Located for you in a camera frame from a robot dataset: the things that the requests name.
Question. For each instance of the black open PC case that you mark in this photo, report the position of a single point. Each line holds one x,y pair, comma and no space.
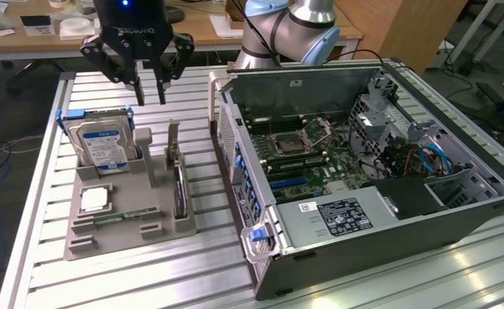
384,251

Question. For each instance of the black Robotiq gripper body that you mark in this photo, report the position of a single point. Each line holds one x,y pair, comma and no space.
133,29

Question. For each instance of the graphics card with metal bracket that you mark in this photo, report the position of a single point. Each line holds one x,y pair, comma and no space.
181,190

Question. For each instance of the white tape roll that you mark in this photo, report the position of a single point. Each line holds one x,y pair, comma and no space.
57,3

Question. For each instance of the blue expansion slot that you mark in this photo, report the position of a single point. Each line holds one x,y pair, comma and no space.
286,183

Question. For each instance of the silver CPU chip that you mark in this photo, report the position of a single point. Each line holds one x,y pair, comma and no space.
94,200

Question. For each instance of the wooden cabinet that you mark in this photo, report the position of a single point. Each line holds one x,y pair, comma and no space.
414,29

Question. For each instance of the grey power supply unit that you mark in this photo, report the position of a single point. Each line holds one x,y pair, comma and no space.
337,219

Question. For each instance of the grey plastic parts rack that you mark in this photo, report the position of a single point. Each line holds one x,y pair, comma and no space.
134,238

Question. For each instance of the metal socket cover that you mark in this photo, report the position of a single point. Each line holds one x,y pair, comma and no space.
317,128

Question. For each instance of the CPU socket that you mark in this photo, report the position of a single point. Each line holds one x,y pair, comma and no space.
289,145

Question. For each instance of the green RAM stick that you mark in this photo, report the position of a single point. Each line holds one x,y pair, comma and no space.
113,218

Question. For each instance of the black round lamp base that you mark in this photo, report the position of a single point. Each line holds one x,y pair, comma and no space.
177,14

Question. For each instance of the white table frame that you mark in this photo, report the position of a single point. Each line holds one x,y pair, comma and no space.
482,25

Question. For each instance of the white box with black top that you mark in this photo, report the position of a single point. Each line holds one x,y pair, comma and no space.
37,25

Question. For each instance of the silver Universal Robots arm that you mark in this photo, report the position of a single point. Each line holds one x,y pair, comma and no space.
272,29

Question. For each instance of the white tape dispenser box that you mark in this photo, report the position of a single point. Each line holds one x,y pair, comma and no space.
76,29

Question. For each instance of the black chair base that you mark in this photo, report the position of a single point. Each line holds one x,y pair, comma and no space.
24,72

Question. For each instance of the green motherboard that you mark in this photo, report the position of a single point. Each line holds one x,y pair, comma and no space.
337,167

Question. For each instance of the RAM stick with black label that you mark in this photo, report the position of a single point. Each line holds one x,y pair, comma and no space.
296,164

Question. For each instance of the stack of white papers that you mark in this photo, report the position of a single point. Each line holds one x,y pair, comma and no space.
225,27

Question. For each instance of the hard disk with blue bracket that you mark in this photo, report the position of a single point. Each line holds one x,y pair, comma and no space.
101,145

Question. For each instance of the wooden desk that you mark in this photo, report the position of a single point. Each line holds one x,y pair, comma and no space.
32,45

